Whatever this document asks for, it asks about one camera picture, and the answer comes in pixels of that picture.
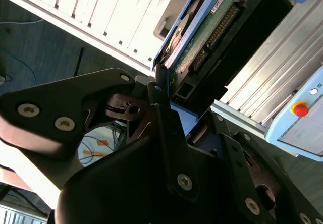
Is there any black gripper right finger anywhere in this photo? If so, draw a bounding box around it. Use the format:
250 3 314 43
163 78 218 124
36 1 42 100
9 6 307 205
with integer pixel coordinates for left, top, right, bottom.
209 111 323 224

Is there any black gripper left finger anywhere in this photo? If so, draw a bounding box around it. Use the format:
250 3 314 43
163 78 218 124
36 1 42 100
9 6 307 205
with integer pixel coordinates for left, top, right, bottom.
0 64 200 202

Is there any hard disk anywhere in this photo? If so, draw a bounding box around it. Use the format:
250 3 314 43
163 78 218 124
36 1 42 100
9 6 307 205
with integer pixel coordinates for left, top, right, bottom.
151 0 316 159

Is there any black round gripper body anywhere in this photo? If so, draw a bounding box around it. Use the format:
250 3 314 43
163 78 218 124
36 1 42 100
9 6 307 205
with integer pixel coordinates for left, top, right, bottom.
54 102 278 224

